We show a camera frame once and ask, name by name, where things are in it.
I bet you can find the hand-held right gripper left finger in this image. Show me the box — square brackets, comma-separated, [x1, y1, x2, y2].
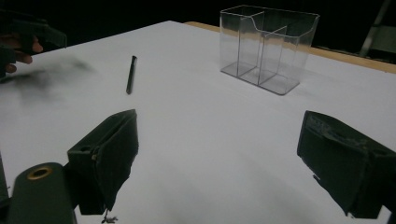
[66, 108, 139, 216]

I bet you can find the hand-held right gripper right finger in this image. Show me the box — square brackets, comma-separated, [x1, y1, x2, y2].
[297, 110, 396, 218]

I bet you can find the black pen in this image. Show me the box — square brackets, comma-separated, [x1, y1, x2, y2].
[125, 55, 138, 95]

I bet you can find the white metal stand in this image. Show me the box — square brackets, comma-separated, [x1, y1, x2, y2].
[359, 0, 396, 63]

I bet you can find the wooden table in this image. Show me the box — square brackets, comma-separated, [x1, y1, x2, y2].
[183, 21, 396, 75]

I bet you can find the white table board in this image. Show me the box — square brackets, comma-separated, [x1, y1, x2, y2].
[0, 20, 396, 224]

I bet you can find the clear plastic divided container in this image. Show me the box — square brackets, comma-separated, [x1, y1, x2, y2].
[219, 4, 320, 96]

